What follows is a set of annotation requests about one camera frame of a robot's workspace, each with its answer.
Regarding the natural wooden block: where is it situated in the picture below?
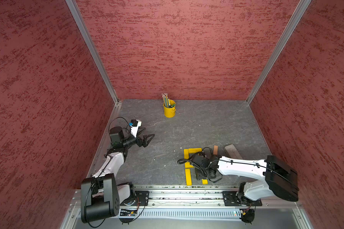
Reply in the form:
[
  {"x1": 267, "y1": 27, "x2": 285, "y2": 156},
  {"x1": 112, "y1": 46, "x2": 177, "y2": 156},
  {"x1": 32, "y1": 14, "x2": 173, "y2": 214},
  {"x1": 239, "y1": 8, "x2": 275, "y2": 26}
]
[{"x1": 213, "y1": 146, "x2": 218, "y2": 155}]

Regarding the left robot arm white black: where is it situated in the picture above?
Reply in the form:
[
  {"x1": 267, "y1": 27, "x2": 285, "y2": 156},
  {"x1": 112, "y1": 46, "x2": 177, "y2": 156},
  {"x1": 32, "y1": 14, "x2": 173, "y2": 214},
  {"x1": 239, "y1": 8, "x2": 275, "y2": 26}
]
[{"x1": 81, "y1": 126, "x2": 155, "y2": 228}]

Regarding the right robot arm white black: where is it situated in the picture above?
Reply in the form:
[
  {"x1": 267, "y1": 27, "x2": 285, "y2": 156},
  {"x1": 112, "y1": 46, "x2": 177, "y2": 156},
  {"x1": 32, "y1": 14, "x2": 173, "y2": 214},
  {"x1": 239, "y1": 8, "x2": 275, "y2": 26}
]
[{"x1": 188, "y1": 152, "x2": 299, "y2": 205}]

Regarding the grey wooden plank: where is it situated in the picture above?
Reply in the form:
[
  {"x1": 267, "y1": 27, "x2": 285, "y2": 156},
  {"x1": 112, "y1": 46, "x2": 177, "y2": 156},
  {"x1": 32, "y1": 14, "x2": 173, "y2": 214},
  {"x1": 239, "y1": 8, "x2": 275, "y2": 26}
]
[{"x1": 224, "y1": 144, "x2": 243, "y2": 159}]

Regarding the yellow metal pencil bucket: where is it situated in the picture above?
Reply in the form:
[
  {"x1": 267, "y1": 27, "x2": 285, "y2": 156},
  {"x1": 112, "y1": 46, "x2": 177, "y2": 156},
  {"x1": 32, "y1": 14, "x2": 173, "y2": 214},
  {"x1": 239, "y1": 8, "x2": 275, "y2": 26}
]
[{"x1": 163, "y1": 99, "x2": 176, "y2": 118}]

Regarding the bundle of coloured pencils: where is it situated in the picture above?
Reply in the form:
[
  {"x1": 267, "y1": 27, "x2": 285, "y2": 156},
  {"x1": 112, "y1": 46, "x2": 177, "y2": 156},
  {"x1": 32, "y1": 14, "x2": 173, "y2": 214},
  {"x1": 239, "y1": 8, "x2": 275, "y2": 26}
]
[{"x1": 162, "y1": 93, "x2": 170, "y2": 108}]

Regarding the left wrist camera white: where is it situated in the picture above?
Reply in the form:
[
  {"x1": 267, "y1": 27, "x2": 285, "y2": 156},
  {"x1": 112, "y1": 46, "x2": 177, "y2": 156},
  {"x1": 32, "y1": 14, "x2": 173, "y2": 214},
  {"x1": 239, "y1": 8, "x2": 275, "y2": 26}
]
[{"x1": 129, "y1": 119, "x2": 141, "y2": 137}]

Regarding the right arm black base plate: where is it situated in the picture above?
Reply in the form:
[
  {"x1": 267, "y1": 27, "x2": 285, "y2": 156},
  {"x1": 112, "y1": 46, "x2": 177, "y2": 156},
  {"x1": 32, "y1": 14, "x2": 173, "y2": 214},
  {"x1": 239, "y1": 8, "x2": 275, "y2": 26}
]
[{"x1": 222, "y1": 191, "x2": 262, "y2": 207}]

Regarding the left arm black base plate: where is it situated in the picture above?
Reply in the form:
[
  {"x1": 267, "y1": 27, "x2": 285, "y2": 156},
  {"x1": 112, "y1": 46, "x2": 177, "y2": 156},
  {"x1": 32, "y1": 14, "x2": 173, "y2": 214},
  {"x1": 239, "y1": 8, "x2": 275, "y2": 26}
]
[{"x1": 132, "y1": 191, "x2": 150, "y2": 207}]

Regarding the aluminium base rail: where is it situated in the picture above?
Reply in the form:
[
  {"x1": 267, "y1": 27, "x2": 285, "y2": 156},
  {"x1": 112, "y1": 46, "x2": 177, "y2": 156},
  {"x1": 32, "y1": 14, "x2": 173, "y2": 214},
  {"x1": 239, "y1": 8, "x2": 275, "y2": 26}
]
[{"x1": 70, "y1": 185, "x2": 304, "y2": 209}]

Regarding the white slotted cable duct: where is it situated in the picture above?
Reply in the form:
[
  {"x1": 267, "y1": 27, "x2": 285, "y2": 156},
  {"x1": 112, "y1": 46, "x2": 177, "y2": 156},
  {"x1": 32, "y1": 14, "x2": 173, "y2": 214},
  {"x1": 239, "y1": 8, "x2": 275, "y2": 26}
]
[{"x1": 118, "y1": 208, "x2": 241, "y2": 220}]

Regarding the left aluminium corner post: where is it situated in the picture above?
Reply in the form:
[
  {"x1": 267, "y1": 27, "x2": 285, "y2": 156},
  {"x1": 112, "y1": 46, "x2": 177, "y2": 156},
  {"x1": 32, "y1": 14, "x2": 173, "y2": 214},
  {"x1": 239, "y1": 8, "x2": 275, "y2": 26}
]
[{"x1": 66, "y1": 0, "x2": 119, "y2": 105}]

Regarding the aluminium corner post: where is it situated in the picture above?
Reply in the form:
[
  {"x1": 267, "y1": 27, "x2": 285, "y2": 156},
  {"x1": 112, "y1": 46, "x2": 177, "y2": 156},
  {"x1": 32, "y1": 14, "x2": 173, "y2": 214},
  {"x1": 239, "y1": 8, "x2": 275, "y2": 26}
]
[
  {"x1": 66, "y1": 0, "x2": 119, "y2": 105},
  {"x1": 246, "y1": 0, "x2": 311, "y2": 104}
]

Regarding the right aluminium corner post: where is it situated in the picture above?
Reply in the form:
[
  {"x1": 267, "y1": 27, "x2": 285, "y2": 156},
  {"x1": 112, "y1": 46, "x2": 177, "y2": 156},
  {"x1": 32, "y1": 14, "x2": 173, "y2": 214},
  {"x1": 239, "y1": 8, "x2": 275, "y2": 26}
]
[{"x1": 246, "y1": 0, "x2": 311, "y2": 104}]

